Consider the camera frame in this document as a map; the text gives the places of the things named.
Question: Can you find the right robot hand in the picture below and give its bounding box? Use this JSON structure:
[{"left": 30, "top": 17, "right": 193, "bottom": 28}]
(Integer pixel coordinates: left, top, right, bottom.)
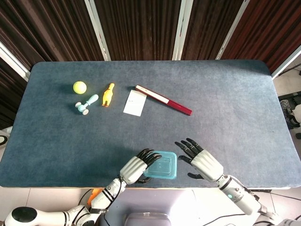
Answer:
[{"left": 174, "top": 137, "right": 224, "bottom": 182}]

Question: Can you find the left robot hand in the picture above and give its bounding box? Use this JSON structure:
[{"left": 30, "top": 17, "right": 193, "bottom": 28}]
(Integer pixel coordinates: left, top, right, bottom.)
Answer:
[{"left": 117, "top": 148, "right": 163, "bottom": 186}]

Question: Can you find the clear teal plastic container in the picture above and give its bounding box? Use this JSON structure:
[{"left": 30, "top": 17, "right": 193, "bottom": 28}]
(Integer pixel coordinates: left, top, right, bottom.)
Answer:
[{"left": 143, "top": 151, "right": 178, "bottom": 180}]

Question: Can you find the long dark red box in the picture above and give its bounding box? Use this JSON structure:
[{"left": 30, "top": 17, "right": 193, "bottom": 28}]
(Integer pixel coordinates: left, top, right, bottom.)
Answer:
[{"left": 135, "top": 85, "right": 193, "bottom": 116}]

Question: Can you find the blue-grey table cloth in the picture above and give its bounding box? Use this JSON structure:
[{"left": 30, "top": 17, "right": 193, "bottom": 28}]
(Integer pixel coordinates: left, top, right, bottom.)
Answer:
[{"left": 0, "top": 60, "right": 298, "bottom": 190}]

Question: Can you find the orange device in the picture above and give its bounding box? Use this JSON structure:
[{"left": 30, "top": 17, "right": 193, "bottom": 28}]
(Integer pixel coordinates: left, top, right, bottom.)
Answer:
[{"left": 87, "top": 189, "right": 104, "bottom": 206}]

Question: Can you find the grey robot torso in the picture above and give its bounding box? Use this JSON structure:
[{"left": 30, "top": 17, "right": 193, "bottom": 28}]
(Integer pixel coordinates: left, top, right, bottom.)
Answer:
[{"left": 97, "top": 189, "right": 259, "bottom": 226}]

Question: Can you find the white paper card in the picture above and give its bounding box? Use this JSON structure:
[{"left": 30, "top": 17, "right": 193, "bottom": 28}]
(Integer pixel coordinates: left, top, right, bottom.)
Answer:
[{"left": 123, "top": 89, "right": 146, "bottom": 117}]

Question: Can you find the yellow rubber chicken toy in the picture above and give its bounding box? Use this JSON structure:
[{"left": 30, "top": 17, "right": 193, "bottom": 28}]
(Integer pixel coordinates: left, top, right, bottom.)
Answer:
[{"left": 101, "top": 83, "right": 115, "bottom": 107}]

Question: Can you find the light blue toy hammer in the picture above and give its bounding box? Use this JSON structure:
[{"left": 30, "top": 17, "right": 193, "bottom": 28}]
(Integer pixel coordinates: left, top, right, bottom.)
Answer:
[{"left": 75, "top": 94, "right": 99, "bottom": 116}]

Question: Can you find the yellow-green tennis ball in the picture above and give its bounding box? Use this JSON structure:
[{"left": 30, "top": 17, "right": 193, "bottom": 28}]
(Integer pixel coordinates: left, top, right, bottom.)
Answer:
[{"left": 73, "top": 81, "right": 87, "bottom": 95}]

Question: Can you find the black and white equipment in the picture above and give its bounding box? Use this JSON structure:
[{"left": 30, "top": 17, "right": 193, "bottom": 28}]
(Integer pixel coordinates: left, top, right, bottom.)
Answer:
[{"left": 278, "top": 92, "right": 301, "bottom": 129}]

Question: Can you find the white round device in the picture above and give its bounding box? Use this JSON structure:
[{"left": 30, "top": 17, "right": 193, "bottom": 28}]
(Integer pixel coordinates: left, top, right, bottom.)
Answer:
[{"left": 0, "top": 126, "right": 13, "bottom": 148}]

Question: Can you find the black floor cable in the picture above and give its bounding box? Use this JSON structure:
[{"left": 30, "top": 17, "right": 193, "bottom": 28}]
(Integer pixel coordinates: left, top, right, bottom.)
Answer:
[{"left": 78, "top": 189, "right": 93, "bottom": 209}]

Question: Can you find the white partition post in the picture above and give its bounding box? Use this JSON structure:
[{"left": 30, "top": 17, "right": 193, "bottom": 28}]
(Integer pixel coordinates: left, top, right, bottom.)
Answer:
[
  {"left": 215, "top": 0, "right": 250, "bottom": 60},
  {"left": 0, "top": 41, "right": 31, "bottom": 82},
  {"left": 172, "top": 0, "right": 188, "bottom": 61},
  {"left": 271, "top": 44, "right": 301, "bottom": 80},
  {"left": 84, "top": 0, "right": 111, "bottom": 62}
]

